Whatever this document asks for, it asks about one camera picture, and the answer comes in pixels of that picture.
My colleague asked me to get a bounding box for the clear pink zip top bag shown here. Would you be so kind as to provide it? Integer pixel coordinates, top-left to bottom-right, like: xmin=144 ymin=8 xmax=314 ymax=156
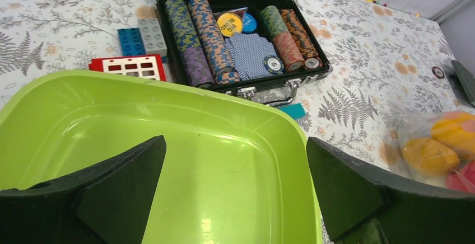
xmin=397 ymin=111 xmax=474 ymax=193

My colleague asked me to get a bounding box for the red tomato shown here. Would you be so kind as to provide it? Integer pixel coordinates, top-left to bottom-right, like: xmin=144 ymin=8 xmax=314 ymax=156
xmin=445 ymin=161 xmax=474 ymax=193

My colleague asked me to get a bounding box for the grey toy brick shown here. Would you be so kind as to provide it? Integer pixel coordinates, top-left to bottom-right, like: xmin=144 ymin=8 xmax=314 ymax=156
xmin=137 ymin=18 xmax=167 ymax=57

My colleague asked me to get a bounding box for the black poker chip case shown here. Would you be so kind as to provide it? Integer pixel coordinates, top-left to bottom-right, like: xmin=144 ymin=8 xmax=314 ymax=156
xmin=156 ymin=0 xmax=332 ymax=106

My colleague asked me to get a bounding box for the teal block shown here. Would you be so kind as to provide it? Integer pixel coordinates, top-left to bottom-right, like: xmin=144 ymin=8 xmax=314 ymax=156
xmin=279 ymin=103 xmax=306 ymax=119

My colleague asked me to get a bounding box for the yellow bell pepper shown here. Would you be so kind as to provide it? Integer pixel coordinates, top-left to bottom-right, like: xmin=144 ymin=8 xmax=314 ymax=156
xmin=431 ymin=111 xmax=474 ymax=160

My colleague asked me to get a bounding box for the red white toy piece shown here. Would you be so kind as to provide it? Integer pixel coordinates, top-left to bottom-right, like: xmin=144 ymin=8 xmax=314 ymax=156
xmin=89 ymin=55 xmax=167 ymax=82

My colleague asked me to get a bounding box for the floral tablecloth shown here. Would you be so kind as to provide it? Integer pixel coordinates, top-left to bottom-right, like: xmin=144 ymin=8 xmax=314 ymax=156
xmin=1 ymin=0 xmax=468 ymax=175

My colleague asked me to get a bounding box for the blue toy brick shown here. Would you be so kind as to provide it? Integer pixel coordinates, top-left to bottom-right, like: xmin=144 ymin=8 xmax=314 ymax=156
xmin=117 ymin=28 xmax=146 ymax=56

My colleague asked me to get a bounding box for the yellow orange mango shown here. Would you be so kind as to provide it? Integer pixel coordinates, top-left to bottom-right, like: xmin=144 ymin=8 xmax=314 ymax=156
xmin=402 ymin=137 xmax=460 ymax=176

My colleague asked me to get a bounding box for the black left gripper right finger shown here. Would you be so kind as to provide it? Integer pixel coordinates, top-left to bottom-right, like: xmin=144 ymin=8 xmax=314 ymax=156
xmin=306 ymin=137 xmax=474 ymax=243

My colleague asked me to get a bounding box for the green plastic tray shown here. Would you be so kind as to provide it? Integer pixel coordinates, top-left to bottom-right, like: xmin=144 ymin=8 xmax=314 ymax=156
xmin=1 ymin=70 xmax=322 ymax=243

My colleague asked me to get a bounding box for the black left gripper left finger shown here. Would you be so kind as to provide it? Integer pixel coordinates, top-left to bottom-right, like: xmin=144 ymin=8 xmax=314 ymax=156
xmin=1 ymin=135 xmax=166 ymax=243

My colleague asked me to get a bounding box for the dark grey building baseplate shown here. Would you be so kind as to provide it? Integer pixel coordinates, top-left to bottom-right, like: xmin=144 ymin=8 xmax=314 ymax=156
xmin=451 ymin=60 xmax=474 ymax=106

